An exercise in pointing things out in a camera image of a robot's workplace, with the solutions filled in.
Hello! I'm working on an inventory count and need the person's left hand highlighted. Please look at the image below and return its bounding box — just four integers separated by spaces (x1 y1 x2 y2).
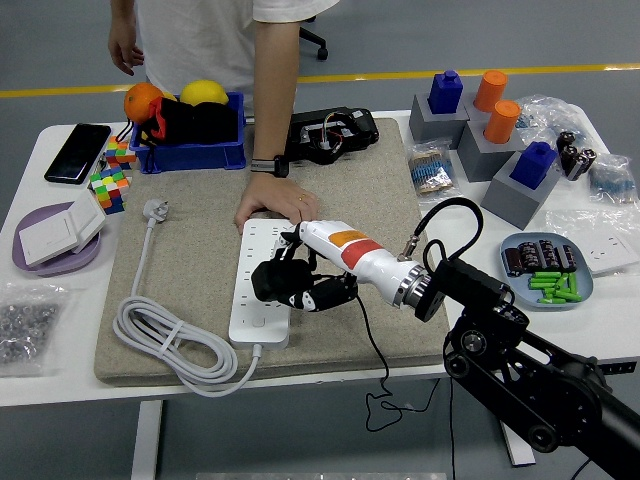
234 172 320 235

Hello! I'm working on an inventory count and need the person's right hand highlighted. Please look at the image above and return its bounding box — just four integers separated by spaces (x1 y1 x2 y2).
107 12 145 77

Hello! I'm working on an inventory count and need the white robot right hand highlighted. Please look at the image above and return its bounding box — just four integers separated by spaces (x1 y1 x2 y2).
269 218 419 312

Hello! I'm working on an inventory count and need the white power strip with cord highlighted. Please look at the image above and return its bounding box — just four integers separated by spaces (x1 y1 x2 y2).
111 198 296 399

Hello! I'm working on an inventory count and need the black plug with cord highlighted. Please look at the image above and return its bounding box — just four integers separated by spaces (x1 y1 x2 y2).
250 258 457 480

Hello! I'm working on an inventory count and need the black wristwatch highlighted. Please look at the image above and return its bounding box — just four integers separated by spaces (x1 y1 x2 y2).
248 154 290 179

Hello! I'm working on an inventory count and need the grey-brown mat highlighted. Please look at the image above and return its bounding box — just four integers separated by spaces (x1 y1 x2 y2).
93 117 454 387

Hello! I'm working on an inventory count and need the orange fruit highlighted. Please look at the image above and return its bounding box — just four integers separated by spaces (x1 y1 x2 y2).
123 82 165 125

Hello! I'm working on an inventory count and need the person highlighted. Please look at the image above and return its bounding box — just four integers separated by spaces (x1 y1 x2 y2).
134 0 341 120

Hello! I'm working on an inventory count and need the blue plastic bin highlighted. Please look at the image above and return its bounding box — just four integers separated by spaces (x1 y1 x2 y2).
128 90 248 175

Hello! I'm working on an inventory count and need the large yellow citrus fruit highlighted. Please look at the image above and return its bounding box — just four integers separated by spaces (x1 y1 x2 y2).
179 79 230 107

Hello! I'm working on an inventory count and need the colourful puzzle cube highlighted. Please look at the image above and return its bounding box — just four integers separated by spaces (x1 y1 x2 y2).
88 166 131 216
104 135 137 171

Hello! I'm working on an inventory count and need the small bag of resistors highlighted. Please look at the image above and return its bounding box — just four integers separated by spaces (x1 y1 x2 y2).
587 153 639 205
407 139 464 209

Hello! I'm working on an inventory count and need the black smartphone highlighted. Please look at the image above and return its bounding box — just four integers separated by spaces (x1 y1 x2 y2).
43 123 112 186

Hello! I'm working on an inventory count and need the grey block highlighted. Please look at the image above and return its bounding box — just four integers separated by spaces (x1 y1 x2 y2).
455 119 527 183
460 91 501 123
480 149 564 231
408 92 471 143

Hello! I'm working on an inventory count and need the black office chair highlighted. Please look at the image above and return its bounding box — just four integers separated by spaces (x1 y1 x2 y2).
298 27 329 61

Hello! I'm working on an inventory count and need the blue-grey plate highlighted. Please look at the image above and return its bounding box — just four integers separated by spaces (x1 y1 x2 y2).
500 231 595 311

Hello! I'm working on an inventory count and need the blue peg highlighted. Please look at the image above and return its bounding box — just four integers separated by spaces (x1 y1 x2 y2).
508 141 558 191
427 69 465 115

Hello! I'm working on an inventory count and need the orange cylinder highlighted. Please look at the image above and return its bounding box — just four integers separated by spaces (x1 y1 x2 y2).
472 69 509 113
483 99 522 145

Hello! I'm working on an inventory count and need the clear plastic bag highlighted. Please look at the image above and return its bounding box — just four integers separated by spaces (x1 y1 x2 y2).
542 204 640 276

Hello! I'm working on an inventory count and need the purple plate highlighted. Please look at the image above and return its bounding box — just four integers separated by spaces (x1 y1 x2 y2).
11 202 104 278

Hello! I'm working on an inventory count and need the large bag of resistors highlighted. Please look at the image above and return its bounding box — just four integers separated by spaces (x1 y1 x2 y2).
514 93 594 146

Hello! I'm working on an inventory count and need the white socket panel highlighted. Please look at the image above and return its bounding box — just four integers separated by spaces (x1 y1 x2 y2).
582 232 640 275

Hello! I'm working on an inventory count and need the white table leg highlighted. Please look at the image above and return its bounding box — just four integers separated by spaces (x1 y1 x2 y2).
130 399 164 480
499 419 536 468

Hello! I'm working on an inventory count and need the clear bag of metal nuts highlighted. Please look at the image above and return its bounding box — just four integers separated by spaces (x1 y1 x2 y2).
0 282 71 379

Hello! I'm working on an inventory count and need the black and red drawstring pouch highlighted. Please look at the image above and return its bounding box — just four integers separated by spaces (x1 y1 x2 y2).
117 96 240 174

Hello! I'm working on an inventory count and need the black electronic device with wires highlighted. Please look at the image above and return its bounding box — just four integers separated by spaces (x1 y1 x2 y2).
283 106 380 165

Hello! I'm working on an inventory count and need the small white switch panel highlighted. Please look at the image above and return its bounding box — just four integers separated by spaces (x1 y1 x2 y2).
67 189 108 255

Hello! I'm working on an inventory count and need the large white switch panel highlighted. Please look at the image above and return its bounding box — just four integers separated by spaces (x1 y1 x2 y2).
18 209 81 268

